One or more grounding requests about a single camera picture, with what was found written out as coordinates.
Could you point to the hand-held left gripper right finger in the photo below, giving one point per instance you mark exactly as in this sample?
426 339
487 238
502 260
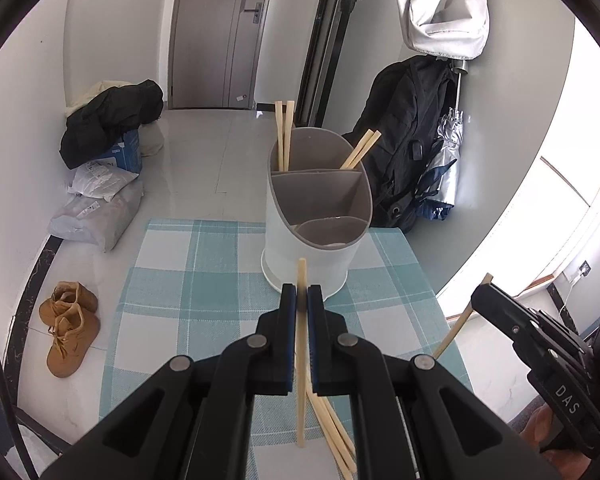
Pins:
313 340

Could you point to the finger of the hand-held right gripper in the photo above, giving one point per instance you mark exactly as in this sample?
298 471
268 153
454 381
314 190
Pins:
505 317

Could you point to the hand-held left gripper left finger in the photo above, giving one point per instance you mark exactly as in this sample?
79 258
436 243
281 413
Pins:
290 340

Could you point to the wooden chopstick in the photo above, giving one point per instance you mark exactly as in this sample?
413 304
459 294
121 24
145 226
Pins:
288 130
337 430
357 150
366 147
330 440
344 427
279 130
455 330
301 270

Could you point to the white utensil holder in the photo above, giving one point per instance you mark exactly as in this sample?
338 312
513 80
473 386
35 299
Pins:
330 265

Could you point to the person's right hand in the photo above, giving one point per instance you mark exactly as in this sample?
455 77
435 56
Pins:
535 425

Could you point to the teal checked tablecloth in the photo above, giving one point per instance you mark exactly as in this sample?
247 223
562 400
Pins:
180 285

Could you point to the silver folded umbrella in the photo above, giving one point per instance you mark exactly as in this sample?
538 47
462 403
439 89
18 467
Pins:
447 160

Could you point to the brown boot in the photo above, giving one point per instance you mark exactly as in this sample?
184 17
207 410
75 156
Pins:
72 340
75 297

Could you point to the black backpack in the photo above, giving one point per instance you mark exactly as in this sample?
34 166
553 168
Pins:
405 110

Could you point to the grey plastic package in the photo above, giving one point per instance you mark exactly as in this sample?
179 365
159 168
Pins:
90 220

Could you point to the blue cardboard box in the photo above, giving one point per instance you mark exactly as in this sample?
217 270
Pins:
127 152

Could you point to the white plastic bag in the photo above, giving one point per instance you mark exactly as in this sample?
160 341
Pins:
100 180

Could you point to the black jacket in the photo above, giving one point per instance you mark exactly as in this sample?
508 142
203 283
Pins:
110 110

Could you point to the white hanging bag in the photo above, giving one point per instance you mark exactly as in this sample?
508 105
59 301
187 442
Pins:
445 30

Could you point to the grey door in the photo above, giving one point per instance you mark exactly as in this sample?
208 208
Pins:
205 35

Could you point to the wall socket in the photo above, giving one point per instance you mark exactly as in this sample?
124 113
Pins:
584 268

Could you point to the black metal door frame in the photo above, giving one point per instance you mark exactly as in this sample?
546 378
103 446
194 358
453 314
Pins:
325 50

